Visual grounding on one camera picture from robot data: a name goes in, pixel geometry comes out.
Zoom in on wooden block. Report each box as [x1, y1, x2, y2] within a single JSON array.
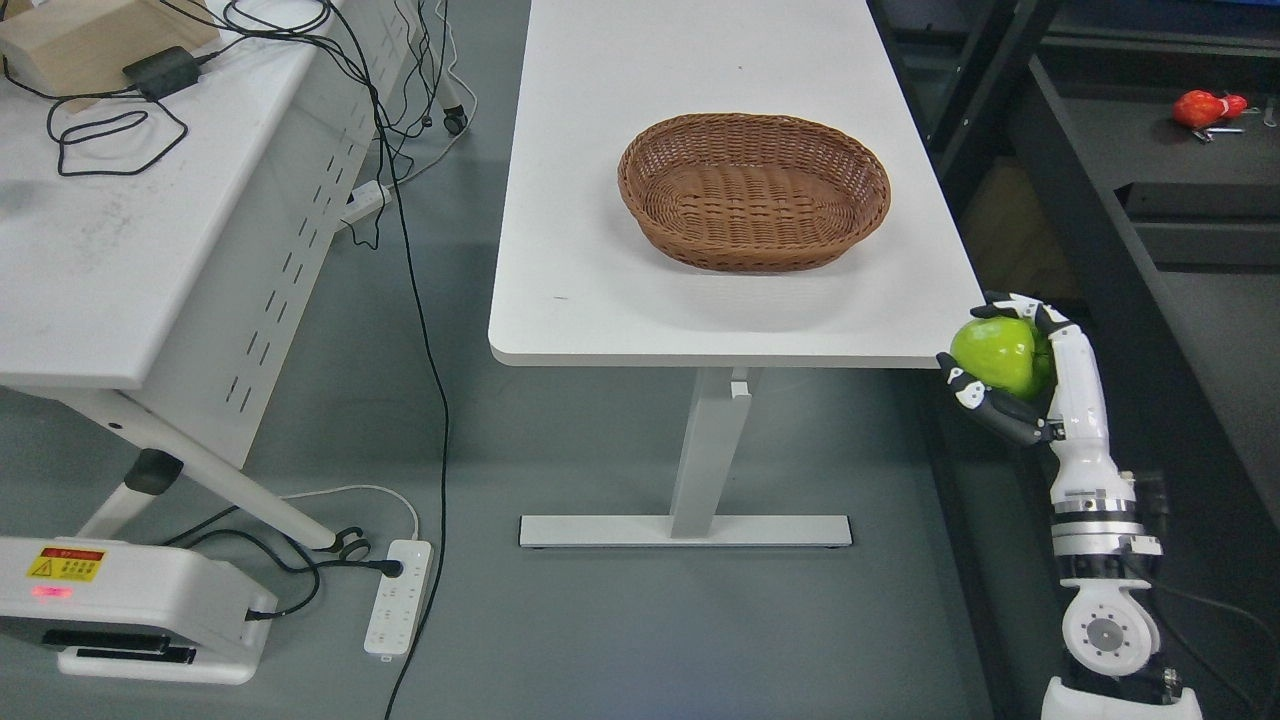
[[1, 1, 220, 97]]

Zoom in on black looped cable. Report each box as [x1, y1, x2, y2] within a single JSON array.
[[46, 97, 189, 178]]

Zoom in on black power adapter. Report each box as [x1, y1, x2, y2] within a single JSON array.
[[122, 46, 200, 102]]

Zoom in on white floor device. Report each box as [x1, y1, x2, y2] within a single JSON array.
[[1, 537, 278, 685]]

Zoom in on white power strip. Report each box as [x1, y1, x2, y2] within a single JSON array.
[[339, 179, 394, 225], [364, 539, 434, 662]]

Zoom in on brown wicker basket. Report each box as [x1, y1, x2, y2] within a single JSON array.
[[617, 113, 892, 273]]

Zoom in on white perforated desk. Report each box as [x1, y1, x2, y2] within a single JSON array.
[[3, 1, 451, 553]]

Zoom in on red toy on shelf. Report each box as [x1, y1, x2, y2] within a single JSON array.
[[1171, 90, 1249, 129]]

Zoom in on green apple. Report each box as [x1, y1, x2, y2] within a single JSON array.
[[950, 316, 1053, 401]]

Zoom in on long black cable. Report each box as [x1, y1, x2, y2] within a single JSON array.
[[370, 0, 451, 720]]

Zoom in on white table with leg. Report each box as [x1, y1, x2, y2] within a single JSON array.
[[488, 1, 980, 548]]

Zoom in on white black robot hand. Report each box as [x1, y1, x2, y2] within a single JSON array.
[[936, 292, 1137, 512]]

